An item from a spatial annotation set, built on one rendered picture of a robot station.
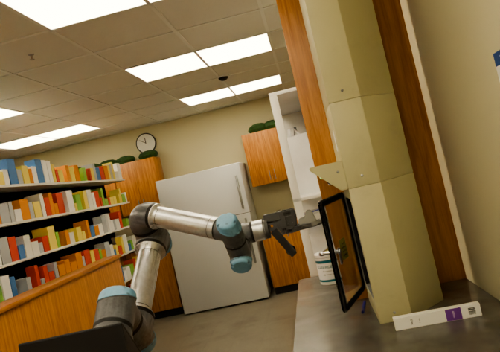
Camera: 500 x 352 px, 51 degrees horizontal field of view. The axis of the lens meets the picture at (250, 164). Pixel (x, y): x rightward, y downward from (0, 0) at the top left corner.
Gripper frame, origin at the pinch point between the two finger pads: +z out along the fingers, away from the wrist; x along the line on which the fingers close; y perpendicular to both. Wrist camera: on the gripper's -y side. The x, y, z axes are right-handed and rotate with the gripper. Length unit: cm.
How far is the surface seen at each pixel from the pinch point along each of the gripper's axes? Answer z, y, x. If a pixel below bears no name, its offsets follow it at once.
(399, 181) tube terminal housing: 30.1, 8.2, 1.3
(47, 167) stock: -234, 76, 276
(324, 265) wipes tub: -3, -27, 68
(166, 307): -224, -117, 495
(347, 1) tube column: 26, 74, -3
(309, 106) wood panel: 6, 45, 31
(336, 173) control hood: 8.8, 15.9, -6.2
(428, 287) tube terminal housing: 31.2, -30.5, 2.5
